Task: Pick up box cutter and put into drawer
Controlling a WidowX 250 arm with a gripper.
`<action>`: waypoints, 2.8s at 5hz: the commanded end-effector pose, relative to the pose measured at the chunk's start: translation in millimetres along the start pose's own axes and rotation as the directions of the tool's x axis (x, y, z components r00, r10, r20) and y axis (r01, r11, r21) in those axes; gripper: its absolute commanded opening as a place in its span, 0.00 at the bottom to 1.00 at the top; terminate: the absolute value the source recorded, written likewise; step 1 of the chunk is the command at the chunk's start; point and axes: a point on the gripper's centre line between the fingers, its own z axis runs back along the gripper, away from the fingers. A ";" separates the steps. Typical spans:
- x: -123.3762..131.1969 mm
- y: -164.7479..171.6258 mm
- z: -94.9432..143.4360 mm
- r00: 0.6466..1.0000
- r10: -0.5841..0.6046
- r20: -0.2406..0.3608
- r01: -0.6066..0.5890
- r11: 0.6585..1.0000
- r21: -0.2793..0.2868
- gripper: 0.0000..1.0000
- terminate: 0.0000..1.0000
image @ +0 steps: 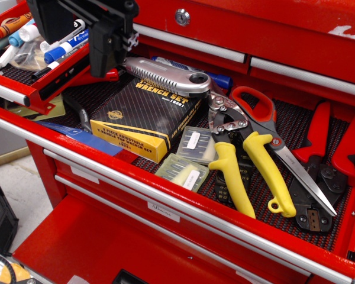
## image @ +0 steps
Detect clear drill bit case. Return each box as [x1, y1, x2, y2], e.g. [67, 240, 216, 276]
[155, 154, 209, 192]
[176, 126, 218, 165]

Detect white cap dry erase marker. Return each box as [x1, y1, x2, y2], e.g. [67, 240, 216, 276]
[40, 19, 86, 53]

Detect red handled crimping tool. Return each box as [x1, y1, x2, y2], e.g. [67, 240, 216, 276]
[289, 101, 355, 233]

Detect black yellow wrench set box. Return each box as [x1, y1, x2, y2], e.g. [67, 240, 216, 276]
[91, 77, 202, 163]

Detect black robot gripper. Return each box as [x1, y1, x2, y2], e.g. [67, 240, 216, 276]
[27, 1, 140, 78]

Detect yellow handled tin snips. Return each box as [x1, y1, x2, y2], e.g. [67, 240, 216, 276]
[207, 83, 296, 218]

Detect white pen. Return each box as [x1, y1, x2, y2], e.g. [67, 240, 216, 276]
[0, 45, 19, 70]

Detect black marker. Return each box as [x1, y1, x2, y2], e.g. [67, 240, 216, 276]
[31, 44, 88, 80]

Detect blue marker in large drawer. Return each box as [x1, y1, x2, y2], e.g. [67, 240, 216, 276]
[151, 56, 233, 90]

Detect olive metal plate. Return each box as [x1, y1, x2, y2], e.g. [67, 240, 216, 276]
[4, 94, 66, 121]

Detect black handled pliers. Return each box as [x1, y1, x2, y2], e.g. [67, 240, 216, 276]
[63, 94, 92, 134]

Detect white glue stick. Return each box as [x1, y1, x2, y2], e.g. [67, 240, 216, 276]
[19, 23, 40, 42]

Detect red tool chest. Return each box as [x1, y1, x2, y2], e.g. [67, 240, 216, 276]
[0, 0, 355, 284]

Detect blue cap dry erase marker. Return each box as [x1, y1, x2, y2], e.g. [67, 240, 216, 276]
[44, 29, 89, 64]

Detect silver box cutter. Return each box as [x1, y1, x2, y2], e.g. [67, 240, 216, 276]
[123, 57, 212, 98]

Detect silver drawer lock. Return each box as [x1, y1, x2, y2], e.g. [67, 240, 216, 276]
[175, 8, 191, 27]

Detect red grey scissors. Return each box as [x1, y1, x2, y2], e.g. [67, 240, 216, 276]
[231, 86, 337, 217]

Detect blue flat card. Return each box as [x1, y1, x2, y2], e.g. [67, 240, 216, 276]
[37, 121, 122, 156]

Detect light blue cap marker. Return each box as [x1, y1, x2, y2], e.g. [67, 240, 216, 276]
[8, 30, 24, 47]

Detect clear plastic bag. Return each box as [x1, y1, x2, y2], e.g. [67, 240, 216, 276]
[9, 36, 47, 72]

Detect clear drill bit case lower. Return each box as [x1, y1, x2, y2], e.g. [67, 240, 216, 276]
[155, 154, 209, 192]

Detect clear drill bit case upper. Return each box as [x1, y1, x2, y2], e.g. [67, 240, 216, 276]
[176, 126, 218, 165]

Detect large open red drawer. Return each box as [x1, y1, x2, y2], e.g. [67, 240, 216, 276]
[0, 53, 355, 284]

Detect small open red drawer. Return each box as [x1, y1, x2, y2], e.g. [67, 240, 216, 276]
[0, 44, 89, 114]

